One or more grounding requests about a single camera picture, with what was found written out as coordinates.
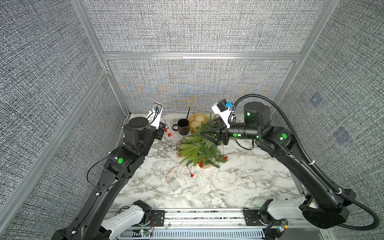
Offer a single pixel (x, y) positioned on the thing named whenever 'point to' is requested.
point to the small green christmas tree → (198, 150)
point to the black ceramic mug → (182, 126)
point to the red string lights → (200, 162)
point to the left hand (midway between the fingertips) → (159, 113)
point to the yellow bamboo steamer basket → (195, 119)
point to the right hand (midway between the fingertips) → (206, 124)
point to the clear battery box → (173, 184)
